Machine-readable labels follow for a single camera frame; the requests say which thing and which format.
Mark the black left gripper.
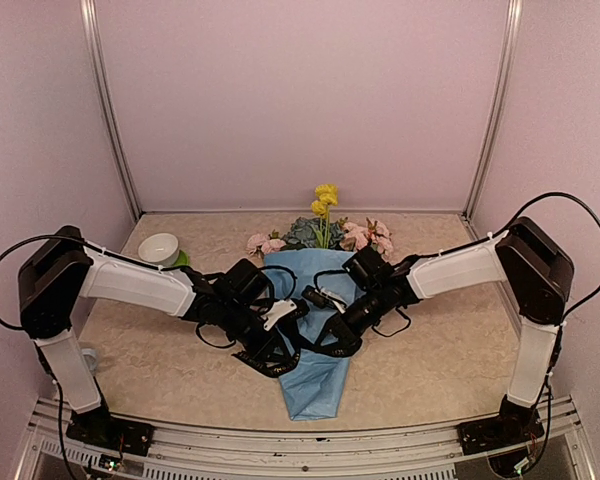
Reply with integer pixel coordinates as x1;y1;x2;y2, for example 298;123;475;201
219;300;292;363

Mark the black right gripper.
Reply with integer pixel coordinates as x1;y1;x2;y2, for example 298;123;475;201
313;284;389;352

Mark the black printed ribbon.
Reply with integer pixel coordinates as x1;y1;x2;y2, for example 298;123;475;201
232;317;362;378

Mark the blue wrapping paper sheet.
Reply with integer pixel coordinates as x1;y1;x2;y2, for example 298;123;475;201
263;248;366;421

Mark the pale pink fake flower stem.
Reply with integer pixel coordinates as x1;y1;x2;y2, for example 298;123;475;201
339;218;394;260

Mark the blue fake flower bunch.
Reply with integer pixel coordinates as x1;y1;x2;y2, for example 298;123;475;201
282;217;344;249

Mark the yellow fake flower stem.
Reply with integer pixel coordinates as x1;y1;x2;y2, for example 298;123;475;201
311;184;339;249

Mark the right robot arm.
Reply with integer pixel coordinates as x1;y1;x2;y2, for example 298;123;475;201
315;198;600;430

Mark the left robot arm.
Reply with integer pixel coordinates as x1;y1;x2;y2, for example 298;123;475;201
0;225;305;445

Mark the green plastic plate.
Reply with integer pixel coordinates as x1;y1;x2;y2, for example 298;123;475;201
173;250;190;267

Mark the white ceramic bowl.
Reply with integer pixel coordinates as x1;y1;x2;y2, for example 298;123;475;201
138;233;180;267

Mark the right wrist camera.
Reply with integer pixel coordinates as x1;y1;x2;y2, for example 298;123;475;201
302;285;347;314

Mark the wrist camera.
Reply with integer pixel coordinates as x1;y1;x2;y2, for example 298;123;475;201
262;299;309;331
302;285;347;314

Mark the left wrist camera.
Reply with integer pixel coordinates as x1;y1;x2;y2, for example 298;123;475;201
262;299;309;331

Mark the aluminium front frame rail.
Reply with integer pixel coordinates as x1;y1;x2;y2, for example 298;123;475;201
7;396;600;479

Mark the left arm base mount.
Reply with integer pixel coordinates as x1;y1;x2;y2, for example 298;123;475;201
66;415;154;457

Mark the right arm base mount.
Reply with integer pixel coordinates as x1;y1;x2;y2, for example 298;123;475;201
457;413;545;455

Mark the aluminium corner post right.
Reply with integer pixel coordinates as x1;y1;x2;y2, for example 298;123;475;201
463;0;524;222

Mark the aluminium corner post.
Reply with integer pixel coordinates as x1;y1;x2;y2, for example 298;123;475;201
80;0;143;222
463;0;524;222

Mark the aluminium corner post left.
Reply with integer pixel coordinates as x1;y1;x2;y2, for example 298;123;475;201
80;0;143;222

